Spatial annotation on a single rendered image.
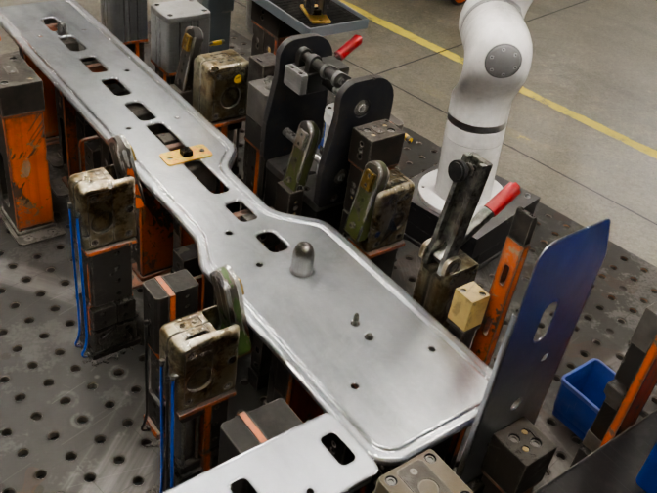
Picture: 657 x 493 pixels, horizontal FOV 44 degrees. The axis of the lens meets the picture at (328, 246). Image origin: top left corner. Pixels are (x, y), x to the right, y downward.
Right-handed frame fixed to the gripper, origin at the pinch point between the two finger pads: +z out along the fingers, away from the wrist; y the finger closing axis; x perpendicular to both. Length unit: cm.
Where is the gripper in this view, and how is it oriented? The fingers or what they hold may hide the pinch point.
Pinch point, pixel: (316, 0)
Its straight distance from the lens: 154.8
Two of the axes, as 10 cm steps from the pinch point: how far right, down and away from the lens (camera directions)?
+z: -1.3, 7.9, 6.0
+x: 3.1, 6.1, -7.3
